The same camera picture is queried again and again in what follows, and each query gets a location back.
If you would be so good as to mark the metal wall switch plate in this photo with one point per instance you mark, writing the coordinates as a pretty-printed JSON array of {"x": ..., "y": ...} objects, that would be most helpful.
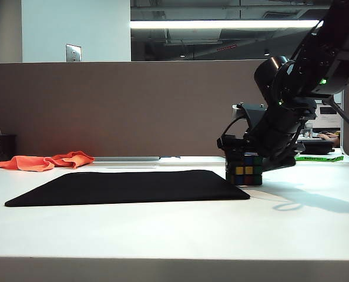
[{"x": 73, "y": 53}]

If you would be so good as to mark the lit computer monitor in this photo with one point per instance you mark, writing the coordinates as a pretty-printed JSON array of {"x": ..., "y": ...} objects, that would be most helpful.
[{"x": 327, "y": 117}]

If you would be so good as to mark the green tape strip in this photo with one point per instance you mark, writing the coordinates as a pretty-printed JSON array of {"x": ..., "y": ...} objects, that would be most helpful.
[{"x": 318, "y": 159}]

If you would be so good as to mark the wide brown desk partition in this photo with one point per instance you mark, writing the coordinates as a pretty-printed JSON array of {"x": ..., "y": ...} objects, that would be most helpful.
[{"x": 133, "y": 108}]

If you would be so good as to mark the long ceiling light strip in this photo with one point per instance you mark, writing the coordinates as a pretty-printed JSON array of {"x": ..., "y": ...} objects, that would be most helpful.
[{"x": 221, "y": 24}]

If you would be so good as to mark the clear water bottle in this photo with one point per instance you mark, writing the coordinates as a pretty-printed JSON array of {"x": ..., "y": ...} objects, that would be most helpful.
[{"x": 308, "y": 130}]

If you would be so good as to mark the person forearm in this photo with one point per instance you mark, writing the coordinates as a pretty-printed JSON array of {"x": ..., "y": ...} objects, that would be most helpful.
[{"x": 327, "y": 137}]

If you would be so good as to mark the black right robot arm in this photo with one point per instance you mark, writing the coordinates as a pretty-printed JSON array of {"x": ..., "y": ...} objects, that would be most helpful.
[{"x": 309, "y": 58}]

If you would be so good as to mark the black ceiling spotlight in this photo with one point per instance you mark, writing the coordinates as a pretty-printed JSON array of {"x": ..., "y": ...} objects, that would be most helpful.
[{"x": 266, "y": 53}]

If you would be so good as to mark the black fabric mouse pad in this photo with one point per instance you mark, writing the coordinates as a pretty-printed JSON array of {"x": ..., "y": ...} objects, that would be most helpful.
[{"x": 127, "y": 188}]

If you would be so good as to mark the orange cloth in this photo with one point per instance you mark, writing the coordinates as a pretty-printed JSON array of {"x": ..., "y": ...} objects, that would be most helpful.
[{"x": 30, "y": 163}]

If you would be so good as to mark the black padded case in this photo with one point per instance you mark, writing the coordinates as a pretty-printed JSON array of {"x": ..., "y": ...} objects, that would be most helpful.
[{"x": 318, "y": 148}]

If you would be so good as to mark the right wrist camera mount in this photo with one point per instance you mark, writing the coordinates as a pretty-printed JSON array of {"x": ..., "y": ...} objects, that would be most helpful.
[{"x": 253, "y": 113}]

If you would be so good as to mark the multicoloured puzzle cube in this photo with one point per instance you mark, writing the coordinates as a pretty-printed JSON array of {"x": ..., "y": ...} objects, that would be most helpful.
[{"x": 245, "y": 170}]

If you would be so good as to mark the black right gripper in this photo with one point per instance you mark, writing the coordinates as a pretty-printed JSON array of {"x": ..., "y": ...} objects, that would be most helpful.
[{"x": 277, "y": 129}]

